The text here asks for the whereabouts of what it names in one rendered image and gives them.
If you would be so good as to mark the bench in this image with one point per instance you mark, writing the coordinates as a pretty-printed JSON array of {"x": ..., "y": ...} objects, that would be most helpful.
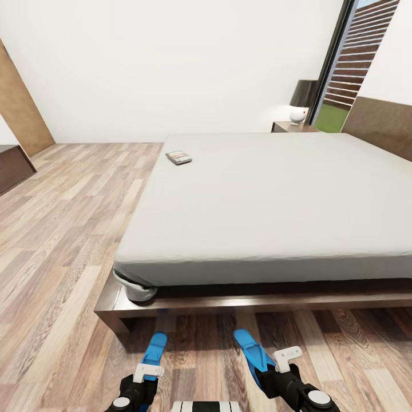
[{"x": 15, "y": 167}]

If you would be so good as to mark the sandal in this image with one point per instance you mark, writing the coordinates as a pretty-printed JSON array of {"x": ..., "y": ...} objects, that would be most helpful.
[
  {"x": 254, "y": 353},
  {"x": 152, "y": 357}
]

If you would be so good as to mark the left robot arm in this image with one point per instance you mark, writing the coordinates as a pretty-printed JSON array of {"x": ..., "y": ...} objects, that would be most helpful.
[{"x": 136, "y": 390}]

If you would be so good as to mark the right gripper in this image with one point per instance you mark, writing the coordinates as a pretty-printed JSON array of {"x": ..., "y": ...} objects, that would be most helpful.
[{"x": 276, "y": 384}]

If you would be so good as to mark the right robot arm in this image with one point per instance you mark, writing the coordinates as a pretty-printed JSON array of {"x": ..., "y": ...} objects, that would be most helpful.
[{"x": 284, "y": 380}]

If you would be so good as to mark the hardback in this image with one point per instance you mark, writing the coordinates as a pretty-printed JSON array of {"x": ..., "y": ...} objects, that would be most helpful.
[{"x": 179, "y": 157}]

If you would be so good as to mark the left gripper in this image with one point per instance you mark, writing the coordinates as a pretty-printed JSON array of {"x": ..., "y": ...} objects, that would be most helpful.
[{"x": 146, "y": 389}]

